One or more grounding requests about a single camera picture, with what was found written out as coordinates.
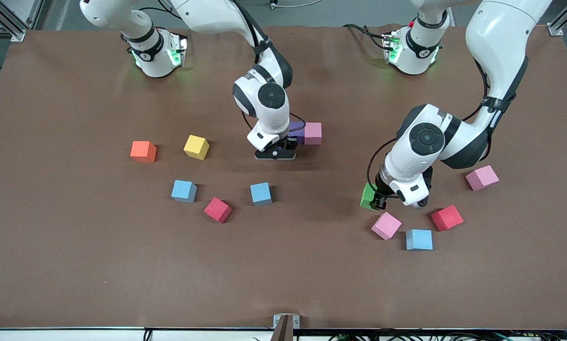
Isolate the purple foam block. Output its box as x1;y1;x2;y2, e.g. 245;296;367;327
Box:
288;122;306;144

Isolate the metal bracket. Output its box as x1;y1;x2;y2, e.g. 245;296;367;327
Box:
273;314;300;329

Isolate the pink foam block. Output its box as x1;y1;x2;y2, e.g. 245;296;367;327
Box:
304;122;323;145
466;165;500;191
371;212;402;240

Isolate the blue foam block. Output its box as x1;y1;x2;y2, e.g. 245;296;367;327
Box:
171;180;198;203
251;182;273;206
406;229;433;251

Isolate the brown table cover sheet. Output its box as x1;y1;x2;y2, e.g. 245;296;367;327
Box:
0;24;567;330

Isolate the orange foam block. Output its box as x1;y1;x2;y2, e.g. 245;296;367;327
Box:
130;141;157;163

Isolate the yellow foam block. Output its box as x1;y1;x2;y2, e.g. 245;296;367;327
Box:
184;135;210;161

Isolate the aluminium frame profile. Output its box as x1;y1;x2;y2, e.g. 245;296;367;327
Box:
547;0;567;36
0;0;27;42

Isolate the red foam block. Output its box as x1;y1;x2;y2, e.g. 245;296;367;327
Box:
431;205;464;232
204;197;232;224

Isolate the black base cable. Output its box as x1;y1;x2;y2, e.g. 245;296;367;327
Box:
342;23;393;50

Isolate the brown camera pole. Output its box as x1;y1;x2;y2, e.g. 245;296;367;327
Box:
270;316;294;341

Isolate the green foam block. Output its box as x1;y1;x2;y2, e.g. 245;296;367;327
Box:
360;182;381;211

